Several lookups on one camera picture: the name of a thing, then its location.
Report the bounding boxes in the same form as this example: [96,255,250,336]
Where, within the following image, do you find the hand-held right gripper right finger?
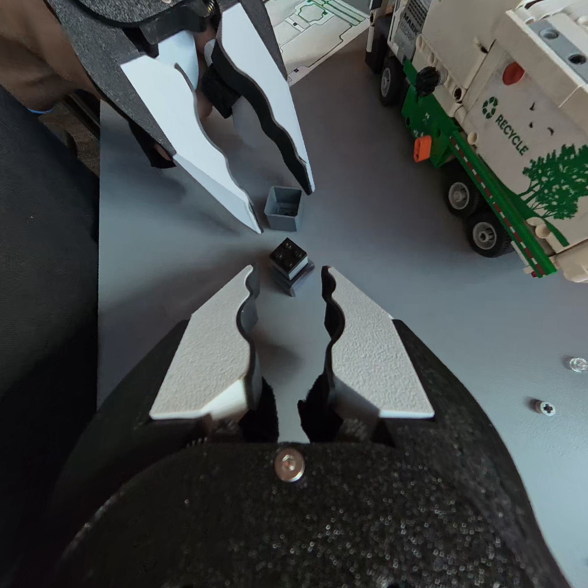
[321,265,435,420]

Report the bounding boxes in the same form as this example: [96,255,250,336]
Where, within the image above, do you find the person's left hand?
[18,0,101,111]

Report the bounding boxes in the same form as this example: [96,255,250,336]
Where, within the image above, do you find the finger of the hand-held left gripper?
[120,55,263,234]
[213,6,317,196]

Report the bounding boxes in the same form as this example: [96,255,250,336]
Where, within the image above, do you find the white sticker sheet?
[264,0,370,85]

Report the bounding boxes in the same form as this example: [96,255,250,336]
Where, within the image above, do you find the black lego brick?
[270,237,307,278]

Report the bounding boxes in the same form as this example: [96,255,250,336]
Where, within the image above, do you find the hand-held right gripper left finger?
[149,265,263,420]

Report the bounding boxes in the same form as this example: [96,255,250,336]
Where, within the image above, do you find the white lego garbage truck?
[365,0,588,283]

